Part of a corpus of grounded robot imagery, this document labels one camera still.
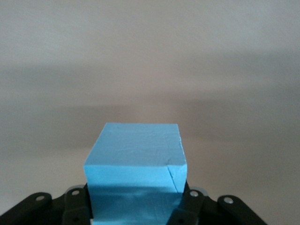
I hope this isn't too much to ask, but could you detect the brown table cover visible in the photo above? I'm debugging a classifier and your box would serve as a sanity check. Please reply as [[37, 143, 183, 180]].
[[0, 0, 300, 225]]

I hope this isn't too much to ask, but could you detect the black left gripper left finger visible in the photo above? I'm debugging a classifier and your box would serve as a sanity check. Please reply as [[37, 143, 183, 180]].
[[0, 184, 93, 225]]

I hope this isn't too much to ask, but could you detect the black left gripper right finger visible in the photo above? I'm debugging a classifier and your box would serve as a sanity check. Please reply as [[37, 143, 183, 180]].
[[167, 181, 268, 225]]

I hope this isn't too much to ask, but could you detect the blue foam block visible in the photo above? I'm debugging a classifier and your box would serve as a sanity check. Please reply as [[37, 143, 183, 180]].
[[83, 122, 188, 225]]

